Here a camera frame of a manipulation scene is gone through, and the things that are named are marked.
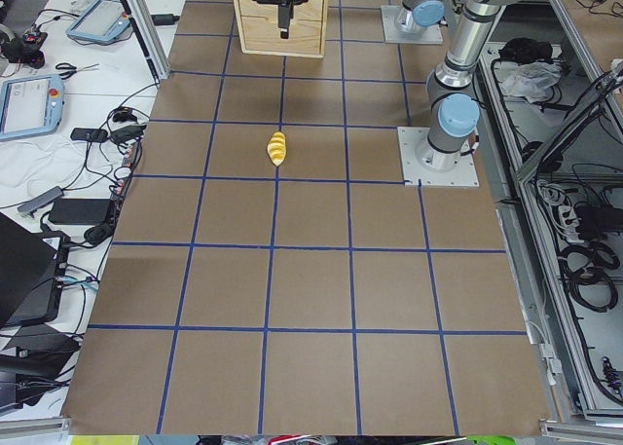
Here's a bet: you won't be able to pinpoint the black laptop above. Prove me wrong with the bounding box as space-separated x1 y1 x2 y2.
1 215 69 328

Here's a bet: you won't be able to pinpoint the far blue teach pendant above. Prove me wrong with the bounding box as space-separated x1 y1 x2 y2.
65 0 130 46

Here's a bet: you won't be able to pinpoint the near blue teach pendant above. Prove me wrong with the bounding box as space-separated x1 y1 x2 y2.
1 74 64 141

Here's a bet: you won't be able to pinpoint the wooden drawer cabinet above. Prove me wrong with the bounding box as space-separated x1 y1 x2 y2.
233 0 328 58

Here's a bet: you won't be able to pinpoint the white crumpled cloth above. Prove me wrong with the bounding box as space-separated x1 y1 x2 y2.
500 62 562 102

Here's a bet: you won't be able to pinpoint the yellow toy bread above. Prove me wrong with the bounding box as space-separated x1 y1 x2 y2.
267 131 287 167

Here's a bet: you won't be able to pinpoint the blue teach pendant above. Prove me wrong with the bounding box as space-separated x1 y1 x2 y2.
1 74 64 141
65 0 130 46

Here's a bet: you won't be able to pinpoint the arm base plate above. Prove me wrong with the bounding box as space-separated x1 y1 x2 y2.
397 127 479 188
382 2 444 45

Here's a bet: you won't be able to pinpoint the black handled scissors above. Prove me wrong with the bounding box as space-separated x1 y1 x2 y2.
55 62 99 80

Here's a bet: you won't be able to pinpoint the black power adapter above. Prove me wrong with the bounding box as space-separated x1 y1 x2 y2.
49 198 111 225

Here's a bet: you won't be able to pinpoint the aluminium frame post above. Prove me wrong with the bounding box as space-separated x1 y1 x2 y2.
120 0 170 84

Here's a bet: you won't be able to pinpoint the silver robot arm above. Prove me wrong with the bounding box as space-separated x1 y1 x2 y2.
394 0 445 33
403 0 521 172

